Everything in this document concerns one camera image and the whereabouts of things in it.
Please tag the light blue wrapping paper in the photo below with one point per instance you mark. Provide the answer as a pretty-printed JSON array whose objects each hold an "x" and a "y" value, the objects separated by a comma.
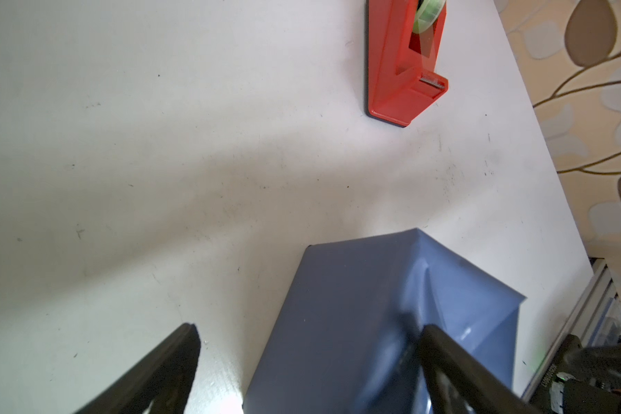
[{"x": 345, "y": 338}]

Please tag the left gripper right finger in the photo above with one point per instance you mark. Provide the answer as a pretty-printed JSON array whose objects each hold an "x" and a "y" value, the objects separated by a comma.
[{"x": 458, "y": 383}]

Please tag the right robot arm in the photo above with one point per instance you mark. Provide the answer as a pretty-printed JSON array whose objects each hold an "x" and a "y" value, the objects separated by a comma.
[{"x": 580, "y": 380}]

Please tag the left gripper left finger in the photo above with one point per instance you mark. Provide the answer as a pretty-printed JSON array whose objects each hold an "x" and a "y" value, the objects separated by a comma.
[{"x": 160, "y": 382}]

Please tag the red tape dispenser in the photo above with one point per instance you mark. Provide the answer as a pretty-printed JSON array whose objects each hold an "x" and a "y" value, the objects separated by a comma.
[{"x": 403, "y": 41}]

